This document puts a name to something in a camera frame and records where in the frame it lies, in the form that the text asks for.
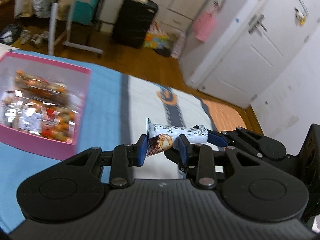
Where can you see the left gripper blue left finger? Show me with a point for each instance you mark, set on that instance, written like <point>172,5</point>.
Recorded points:
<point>124,158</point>

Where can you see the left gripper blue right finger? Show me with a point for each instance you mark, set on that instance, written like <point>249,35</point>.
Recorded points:
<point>197,162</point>

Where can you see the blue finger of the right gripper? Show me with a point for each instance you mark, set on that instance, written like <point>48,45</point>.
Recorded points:
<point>217,139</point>
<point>173,155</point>

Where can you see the white snack bar wrapper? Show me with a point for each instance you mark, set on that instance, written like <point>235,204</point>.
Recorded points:
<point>164,137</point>

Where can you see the clear bag of round snacks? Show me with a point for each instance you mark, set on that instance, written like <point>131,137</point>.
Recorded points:
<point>40,89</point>

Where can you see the pink storage box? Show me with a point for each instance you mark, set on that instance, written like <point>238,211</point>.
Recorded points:
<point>75,78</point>

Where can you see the white paper bag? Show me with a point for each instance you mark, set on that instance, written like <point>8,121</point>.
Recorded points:
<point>178,44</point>

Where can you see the pink hanging cloth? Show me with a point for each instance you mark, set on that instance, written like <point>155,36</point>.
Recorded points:
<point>204,25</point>

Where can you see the colourful gift bag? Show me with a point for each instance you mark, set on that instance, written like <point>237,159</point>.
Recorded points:
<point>155,37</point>

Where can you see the white door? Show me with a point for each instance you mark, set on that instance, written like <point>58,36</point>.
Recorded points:
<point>251,44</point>

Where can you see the black suitcase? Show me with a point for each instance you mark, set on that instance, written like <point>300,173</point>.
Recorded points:
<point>133,22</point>

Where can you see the teal shopping bag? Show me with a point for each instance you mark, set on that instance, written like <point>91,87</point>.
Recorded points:
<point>83,12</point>

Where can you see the wooden nightstand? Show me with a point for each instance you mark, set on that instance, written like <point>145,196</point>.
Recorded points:
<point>7,13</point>

